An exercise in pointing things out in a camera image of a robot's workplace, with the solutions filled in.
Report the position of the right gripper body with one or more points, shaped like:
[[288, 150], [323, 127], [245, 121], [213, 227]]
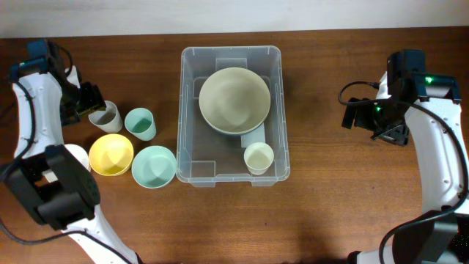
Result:
[[382, 120]]

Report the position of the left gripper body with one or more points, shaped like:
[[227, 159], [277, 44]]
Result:
[[83, 100]]

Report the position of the grey plastic cup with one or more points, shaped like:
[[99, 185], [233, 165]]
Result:
[[108, 120]]

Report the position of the white small bowl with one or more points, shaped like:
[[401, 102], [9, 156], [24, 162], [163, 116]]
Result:
[[78, 153]]

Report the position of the mint green plastic cup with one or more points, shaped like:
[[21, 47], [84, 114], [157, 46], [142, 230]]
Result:
[[140, 122]]

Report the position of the cream plastic cup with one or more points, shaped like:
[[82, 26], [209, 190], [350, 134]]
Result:
[[258, 158]]

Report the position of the beige bowl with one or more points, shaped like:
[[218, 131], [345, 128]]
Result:
[[234, 99]]

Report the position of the dark blue bowl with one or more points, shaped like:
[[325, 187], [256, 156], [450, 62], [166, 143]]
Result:
[[232, 133]]

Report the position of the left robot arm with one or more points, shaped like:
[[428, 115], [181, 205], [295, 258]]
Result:
[[52, 185]]

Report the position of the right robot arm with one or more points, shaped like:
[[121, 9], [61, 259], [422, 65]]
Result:
[[413, 104]]

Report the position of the yellow small bowl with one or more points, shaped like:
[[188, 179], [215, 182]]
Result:
[[111, 155]]

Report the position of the mint green small bowl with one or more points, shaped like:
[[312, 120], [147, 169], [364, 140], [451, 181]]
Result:
[[154, 167]]

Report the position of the white label in bin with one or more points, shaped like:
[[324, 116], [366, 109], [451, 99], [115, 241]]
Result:
[[254, 136]]

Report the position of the clear plastic storage bin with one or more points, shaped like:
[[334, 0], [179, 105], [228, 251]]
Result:
[[206, 157]]

